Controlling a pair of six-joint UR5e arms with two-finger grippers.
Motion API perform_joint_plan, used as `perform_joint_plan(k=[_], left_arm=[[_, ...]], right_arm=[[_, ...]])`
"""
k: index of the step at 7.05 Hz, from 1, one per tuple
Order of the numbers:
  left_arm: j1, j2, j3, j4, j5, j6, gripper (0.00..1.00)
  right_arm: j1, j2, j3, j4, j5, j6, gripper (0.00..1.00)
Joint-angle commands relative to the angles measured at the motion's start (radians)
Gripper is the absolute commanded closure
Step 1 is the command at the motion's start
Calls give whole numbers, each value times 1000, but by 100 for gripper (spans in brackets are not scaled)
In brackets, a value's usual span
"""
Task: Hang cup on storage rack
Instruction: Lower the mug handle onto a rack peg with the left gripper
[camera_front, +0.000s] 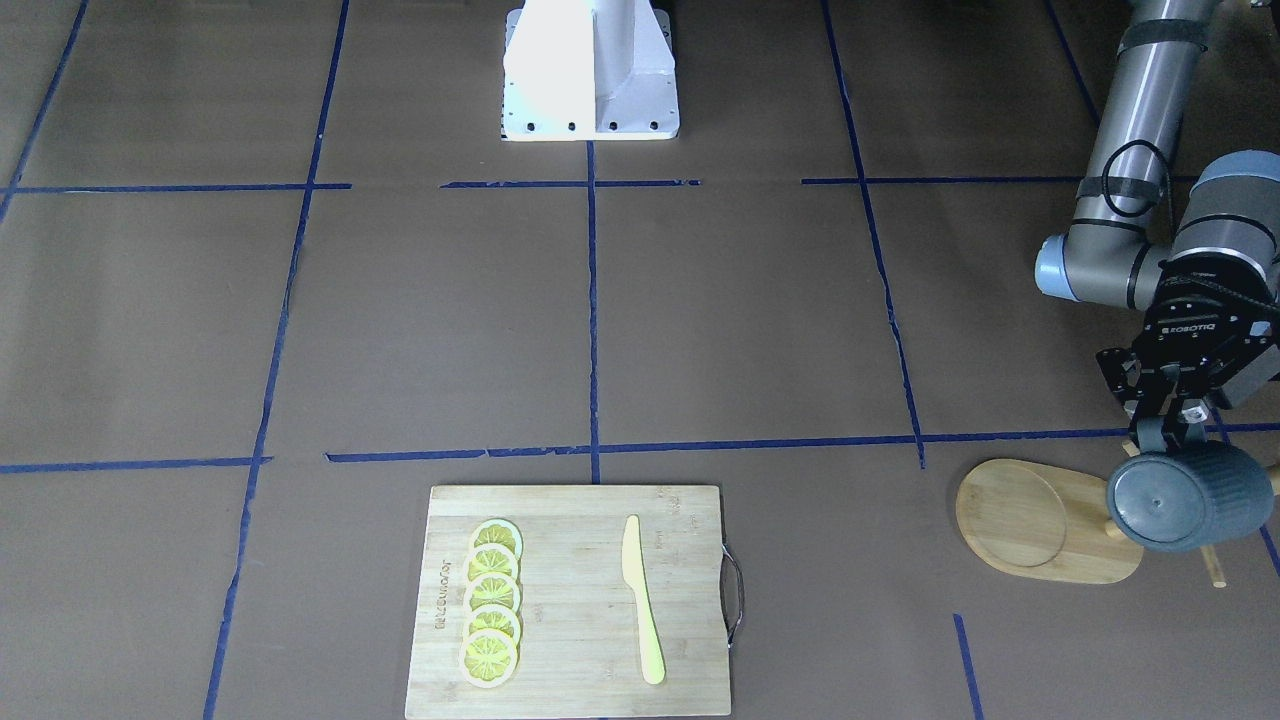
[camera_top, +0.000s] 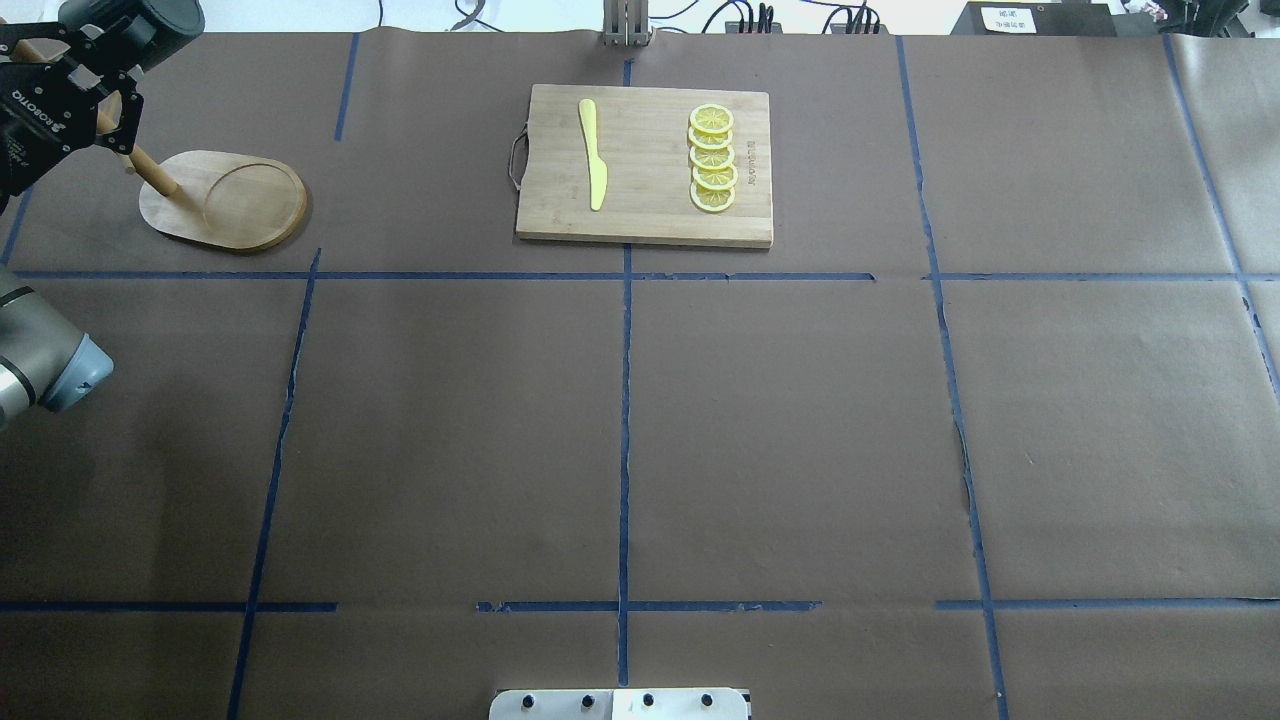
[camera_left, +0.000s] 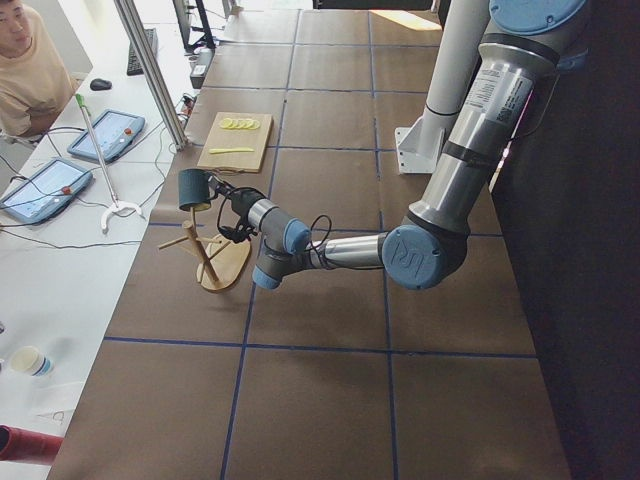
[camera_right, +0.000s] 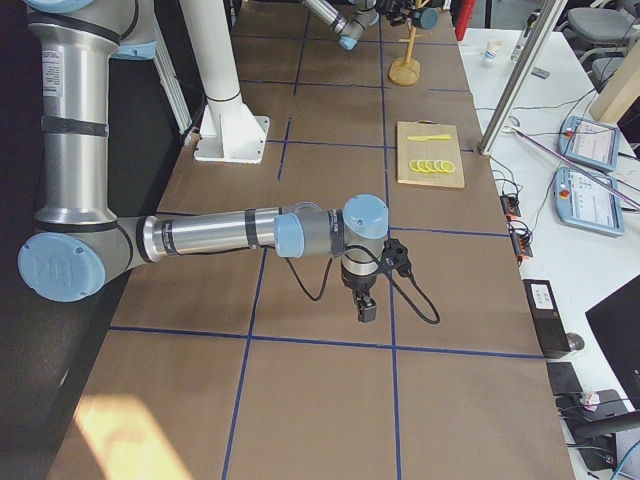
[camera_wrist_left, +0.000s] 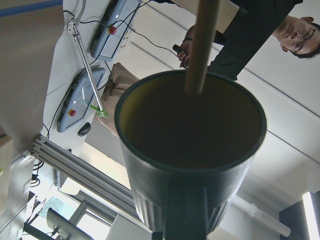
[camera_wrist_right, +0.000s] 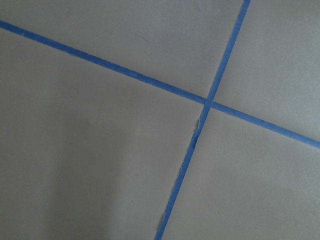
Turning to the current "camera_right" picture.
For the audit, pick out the lemon slice three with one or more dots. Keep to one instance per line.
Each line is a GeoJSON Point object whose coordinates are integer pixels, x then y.
{"type": "Point", "coordinates": [430, 166]}

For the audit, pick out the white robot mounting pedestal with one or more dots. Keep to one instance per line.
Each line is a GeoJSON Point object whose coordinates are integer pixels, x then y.
{"type": "Point", "coordinates": [229, 131]}

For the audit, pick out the black monitor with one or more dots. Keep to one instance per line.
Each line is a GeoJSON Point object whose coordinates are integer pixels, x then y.
{"type": "Point", "coordinates": [615, 323]}

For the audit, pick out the upper blue teach pendant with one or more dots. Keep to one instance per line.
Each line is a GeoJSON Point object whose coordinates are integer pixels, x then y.
{"type": "Point", "coordinates": [590, 143]}

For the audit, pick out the black box with label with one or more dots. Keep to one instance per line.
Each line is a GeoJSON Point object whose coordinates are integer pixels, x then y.
{"type": "Point", "coordinates": [546, 318]}

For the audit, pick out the aluminium frame post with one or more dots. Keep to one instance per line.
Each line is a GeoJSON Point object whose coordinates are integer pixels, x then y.
{"type": "Point", "coordinates": [546, 22]}

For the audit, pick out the lemon slice two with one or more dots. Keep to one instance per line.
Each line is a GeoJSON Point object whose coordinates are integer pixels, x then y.
{"type": "Point", "coordinates": [422, 166]}

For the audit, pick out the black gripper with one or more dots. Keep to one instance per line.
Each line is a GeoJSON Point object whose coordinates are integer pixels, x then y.
{"type": "Point", "coordinates": [395, 15]}
{"type": "Point", "coordinates": [358, 284]}

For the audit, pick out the white paper cup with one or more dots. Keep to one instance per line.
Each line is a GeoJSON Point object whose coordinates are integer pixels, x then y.
{"type": "Point", "coordinates": [493, 47]}

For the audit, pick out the wooden cup storage rack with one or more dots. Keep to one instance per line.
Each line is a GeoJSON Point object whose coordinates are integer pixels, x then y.
{"type": "Point", "coordinates": [406, 71]}

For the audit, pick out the lower blue teach pendant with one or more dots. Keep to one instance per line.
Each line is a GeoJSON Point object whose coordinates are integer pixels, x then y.
{"type": "Point", "coordinates": [582, 203]}

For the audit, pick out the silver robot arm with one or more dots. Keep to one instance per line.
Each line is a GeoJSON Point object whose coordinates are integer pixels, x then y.
{"type": "Point", "coordinates": [80, 244]}
{"type": "Point", "coordinates": [350, 30]}

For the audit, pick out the blue mug yellow inside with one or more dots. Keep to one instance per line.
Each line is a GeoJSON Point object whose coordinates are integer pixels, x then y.
{"type": "Point", "coordinates": [424, 18]}

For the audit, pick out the wooden cutting board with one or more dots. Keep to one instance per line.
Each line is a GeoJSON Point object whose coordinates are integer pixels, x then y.
{"type": "Point", "coordinates": [407, 151]}

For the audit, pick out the blue teach pendant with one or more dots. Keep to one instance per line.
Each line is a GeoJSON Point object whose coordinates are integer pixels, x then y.
{"type": "Point", "coordinates": [590, 143]}
{"type": "Point", "coordinates": [582, 203]}

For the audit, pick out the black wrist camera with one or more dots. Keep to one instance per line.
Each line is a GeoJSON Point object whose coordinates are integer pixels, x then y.
{"type": "Point", "coordinates": [395, 258]}

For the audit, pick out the yellow plastic knife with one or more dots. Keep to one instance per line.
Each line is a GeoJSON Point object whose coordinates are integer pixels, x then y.
{"type": "Point", "coordinates": [425, 138]}

